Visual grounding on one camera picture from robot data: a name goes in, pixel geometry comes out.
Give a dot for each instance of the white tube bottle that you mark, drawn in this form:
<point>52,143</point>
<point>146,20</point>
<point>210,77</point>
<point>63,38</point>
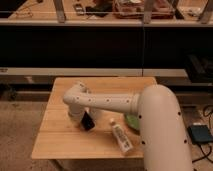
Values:
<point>122,139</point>

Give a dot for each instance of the black rectangular eraser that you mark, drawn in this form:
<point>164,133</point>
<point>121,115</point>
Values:
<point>87,122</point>

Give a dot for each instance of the clear plastic food tray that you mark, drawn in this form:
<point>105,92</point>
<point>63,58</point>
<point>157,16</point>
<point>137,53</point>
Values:
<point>135,9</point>

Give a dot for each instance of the wooden table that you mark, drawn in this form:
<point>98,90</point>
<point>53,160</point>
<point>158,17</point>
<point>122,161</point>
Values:
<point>95,150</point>

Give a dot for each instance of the dark equipment at right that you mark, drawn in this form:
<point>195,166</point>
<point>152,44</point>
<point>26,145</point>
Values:
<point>199,69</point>

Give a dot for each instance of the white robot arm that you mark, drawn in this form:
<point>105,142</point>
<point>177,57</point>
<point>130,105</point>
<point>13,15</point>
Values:
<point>163,133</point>

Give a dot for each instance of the black box on floor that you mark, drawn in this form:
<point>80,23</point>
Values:
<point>200,134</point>

